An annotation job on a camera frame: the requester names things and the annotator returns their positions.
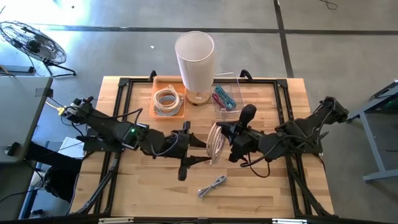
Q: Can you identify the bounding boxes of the black white braided cable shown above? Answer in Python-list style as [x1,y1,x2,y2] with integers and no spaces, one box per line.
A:
[197,174,228,199]

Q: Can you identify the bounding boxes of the black aluminium table frame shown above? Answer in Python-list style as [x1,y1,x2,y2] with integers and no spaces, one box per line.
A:
[71,68,335,218]

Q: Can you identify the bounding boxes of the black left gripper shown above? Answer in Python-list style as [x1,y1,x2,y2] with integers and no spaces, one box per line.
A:
[164,121,212,181]

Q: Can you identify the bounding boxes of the grey coiled cable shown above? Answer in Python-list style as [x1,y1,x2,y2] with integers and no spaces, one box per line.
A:
[157,95,181,114]

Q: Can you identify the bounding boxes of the black computer mouse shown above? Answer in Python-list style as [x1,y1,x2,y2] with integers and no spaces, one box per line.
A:
[4,142,21,156]

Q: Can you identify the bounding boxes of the clear plastic bin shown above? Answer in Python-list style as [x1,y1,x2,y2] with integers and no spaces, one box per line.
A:
[210,72,245,121]

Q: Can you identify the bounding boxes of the white shade table lamp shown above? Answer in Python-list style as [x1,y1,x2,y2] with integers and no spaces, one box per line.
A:
[174,30,215,106]

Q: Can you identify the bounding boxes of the cream cable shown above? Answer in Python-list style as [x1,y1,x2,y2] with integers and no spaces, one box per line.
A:
[206,122,227,166]

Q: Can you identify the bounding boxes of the white coiled cable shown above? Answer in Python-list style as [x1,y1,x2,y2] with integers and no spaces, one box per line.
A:
[153,84,184,116]

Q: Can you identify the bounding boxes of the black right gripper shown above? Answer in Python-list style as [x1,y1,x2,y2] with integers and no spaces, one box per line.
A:
[216,121,265,162]

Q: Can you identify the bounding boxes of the black floor fan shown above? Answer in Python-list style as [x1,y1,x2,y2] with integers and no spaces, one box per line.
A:
[0,21,77,78]

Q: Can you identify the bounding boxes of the orange plastic bin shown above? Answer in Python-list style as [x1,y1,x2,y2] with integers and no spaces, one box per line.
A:
[149,75,187,121]

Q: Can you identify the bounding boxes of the magenta cable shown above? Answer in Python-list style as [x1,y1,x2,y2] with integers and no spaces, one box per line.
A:
[211,93,228,112]

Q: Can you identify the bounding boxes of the black floor cable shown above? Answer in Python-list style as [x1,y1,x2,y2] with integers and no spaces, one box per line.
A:
[318,0,339,11]

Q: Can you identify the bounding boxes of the grey metal leg desk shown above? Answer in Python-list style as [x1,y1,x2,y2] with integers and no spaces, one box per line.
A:
[346,79,398,183]

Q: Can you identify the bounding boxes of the white papers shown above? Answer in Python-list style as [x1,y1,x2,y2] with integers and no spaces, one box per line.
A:
[58,136,85,159]

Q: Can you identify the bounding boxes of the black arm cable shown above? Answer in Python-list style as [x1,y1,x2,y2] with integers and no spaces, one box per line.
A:
[105,107,144,125]
[239,152,271,179]

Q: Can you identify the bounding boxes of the person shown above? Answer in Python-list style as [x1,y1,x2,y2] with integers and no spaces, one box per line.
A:
[24,141,83,203]

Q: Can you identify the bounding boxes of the teal cable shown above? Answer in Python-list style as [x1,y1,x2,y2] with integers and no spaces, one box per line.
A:
[213,84,237,110]

